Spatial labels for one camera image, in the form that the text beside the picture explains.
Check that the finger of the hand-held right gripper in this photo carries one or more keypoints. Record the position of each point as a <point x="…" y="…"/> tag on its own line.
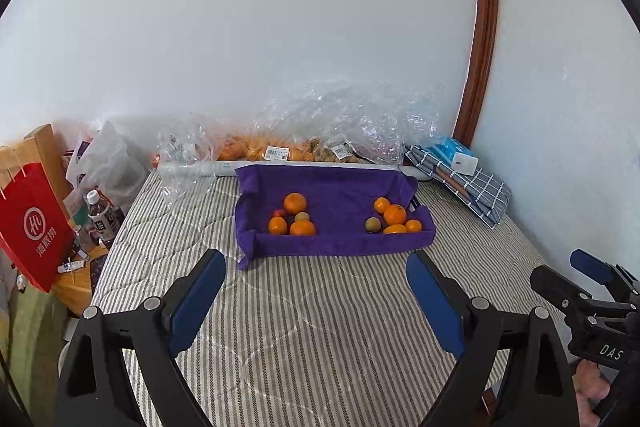
<point x="550" y="282"/>
<point x="590" y="264"/>

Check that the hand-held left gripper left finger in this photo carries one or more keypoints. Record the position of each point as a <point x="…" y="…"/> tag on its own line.
<point x="197" y="302"/>

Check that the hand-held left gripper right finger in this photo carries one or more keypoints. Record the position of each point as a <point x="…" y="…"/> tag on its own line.
<point x="435" y="302"/>

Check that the small greenish fruit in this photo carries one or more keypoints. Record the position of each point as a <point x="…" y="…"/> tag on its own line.
<point x="301" y="217"/>
<point x="372" y="224"/>

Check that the purple towel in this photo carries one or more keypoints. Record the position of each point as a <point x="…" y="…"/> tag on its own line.
<point x="340" y="202"/>

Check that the large orange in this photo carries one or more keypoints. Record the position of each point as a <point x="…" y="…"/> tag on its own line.
<point x="295" y="203"/>

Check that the clear bag of brown fruits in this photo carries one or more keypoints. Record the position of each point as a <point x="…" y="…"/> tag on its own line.
<point x="325" y="152"/>

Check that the person's right hand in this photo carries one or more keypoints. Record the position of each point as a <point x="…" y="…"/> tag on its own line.
<point x="590" y="387"/>

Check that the grey checked cloth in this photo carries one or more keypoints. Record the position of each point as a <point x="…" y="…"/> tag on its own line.
<point x="490" y="197"/>

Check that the wooden nightstand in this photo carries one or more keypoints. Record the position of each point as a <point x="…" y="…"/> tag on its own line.
<point x="75" y="292"/>

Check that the plastic bottle with dark label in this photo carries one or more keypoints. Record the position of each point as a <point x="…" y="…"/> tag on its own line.
<point x="102" y="219"/>

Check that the white long tube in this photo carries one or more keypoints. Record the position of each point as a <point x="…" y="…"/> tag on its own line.
<point x="200" y="168"/>

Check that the blue and white tissue pack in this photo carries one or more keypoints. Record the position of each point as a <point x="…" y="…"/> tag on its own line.
<point x="450" y="149"/>

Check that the empty clear plastic bag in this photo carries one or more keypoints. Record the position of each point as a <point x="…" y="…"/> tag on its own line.
<point x="185" y="147"/>

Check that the clear bag of oranges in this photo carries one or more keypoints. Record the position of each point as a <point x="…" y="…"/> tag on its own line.
<point x="250" y="149"/>

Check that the white plastic bag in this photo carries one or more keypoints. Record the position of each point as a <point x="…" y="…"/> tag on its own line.
<point x="110" y="162"/>

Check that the green cloth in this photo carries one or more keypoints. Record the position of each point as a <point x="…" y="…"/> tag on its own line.
<point x="30" y="332"/>

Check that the red paper bag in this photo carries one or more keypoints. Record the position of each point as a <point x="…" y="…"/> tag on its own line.
<point x="35" y="227"/>

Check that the large crinkled clear plastic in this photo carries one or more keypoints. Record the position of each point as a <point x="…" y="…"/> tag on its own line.
<point x="360" y="117"/>

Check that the brown wooden door frame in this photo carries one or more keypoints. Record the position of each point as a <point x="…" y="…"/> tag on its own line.
<point x="482" y="32"/>

